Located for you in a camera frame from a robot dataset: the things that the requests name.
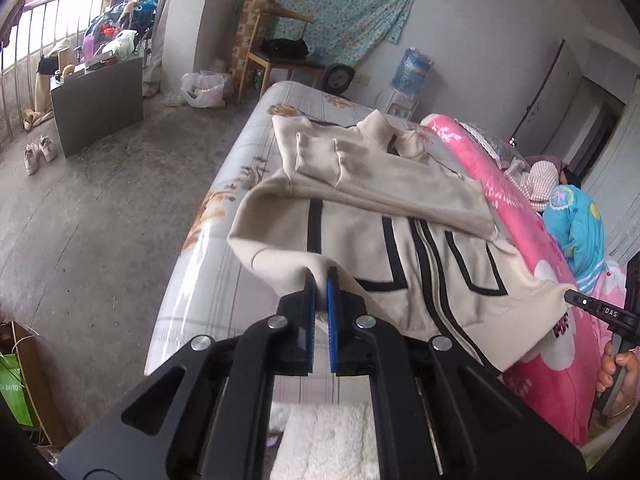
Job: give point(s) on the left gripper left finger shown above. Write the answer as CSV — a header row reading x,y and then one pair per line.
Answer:
x,y
204,413

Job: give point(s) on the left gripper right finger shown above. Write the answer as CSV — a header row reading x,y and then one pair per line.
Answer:
x,y
438,413

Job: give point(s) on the beige zip jacket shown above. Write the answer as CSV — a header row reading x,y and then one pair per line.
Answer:
x,y
370,202

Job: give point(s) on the right hand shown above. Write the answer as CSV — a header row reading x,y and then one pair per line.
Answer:
x,y
618,375

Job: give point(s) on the pink floral blanket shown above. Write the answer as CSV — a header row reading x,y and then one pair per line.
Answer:
x,y
560,345

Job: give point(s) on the white fluffy rug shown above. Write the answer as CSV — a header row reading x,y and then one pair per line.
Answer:
x,y
324,441

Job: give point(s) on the floral bed sheet mattress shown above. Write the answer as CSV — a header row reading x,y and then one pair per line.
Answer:
x,y
211,293

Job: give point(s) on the pink checkered cloth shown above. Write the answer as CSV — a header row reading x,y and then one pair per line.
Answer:
x,y
535,182

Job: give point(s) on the brown cardboard box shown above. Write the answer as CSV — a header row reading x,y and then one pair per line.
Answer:
x,y
51,431

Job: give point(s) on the green shopping bag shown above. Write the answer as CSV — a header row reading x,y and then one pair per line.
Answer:
x,y
13,390

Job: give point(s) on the white water dispenser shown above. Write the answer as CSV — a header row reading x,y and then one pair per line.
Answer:
x,y
394,103

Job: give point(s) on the right beige shoe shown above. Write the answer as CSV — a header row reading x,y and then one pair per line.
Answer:
x,y
47,148

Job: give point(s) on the white plastic bag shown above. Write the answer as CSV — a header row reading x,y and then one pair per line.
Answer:
x,y
203,90

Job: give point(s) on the blue water bottle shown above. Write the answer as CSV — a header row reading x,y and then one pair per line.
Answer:
x,y
411,73

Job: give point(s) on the dark low cabinet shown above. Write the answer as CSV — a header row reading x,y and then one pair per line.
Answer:
x,y
91,106

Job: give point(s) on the black item on chair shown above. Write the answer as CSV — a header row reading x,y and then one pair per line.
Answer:
x,y
282,49

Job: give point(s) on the wooden chair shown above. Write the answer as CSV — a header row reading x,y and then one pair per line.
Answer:
x,y
256,47

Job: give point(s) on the clutter pile on cabinet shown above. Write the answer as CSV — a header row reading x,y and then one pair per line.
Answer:
x,y
116,16

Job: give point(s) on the metal window railing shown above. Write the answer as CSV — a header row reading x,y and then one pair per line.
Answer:
x,y
35,55

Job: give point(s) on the teal floral wall cloth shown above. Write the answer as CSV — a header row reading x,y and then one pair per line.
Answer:
x,y
345,5

